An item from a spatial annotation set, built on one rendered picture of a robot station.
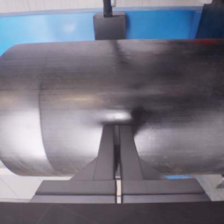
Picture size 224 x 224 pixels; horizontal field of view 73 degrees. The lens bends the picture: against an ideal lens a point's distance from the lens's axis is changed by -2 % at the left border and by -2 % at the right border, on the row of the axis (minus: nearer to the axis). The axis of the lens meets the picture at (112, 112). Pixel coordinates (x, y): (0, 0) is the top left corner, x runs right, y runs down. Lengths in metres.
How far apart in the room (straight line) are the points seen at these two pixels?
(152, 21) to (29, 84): 0.50
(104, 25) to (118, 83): 0.36
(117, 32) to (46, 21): 0.25
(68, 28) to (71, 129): 0.49
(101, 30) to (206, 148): 0.42
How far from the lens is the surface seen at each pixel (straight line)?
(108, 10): 0.46
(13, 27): 0.69
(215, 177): 0.65
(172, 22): 0.63
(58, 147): 0.18
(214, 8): 0.52
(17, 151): 0.21
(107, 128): 0.15
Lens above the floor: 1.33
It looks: 1 degrees up
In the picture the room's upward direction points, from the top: 91 degrees counter-clockwise
